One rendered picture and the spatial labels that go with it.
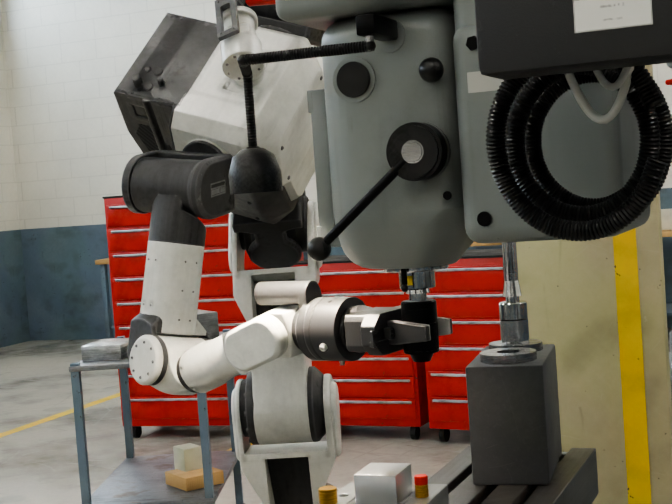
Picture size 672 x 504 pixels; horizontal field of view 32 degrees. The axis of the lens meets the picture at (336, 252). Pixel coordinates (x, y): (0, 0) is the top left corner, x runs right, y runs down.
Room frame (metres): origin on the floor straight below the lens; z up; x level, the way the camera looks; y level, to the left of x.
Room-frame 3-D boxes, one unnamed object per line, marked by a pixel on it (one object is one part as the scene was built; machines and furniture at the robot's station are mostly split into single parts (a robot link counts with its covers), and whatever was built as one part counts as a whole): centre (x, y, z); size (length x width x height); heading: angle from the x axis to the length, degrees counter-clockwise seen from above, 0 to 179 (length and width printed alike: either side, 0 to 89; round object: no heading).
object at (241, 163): (1.61, 0.10, 1.45); 0.07 x 0.07 x 0.06
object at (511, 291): (1.97, -0.29, 1.26); 0.03 x 0.03 x 0.11
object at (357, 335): (1.61, -0.03, 1.22); 0.13 x 0.12 x 0.10; 143
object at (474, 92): (1.48, -0.28, 1.47); 0.24 x 0.19 x 0.26; 157
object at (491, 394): (1.92, -0.27, 1.04); 0.22 x 0.12 x 0.20; 164
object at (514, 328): (1.97, -0.29, 1.17); 0.05 x 0.05 x 0.06
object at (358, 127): (1.55, -0.11, 1.47); 0.21 x 0.19 x 0.32; 157
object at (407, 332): (1.53, -0.08, 1.22); 0.06 x 0.02 x 0.03; 53
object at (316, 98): (1.60, 0.00, 1.45); 0.04 x 0.04 x 0.21; 67
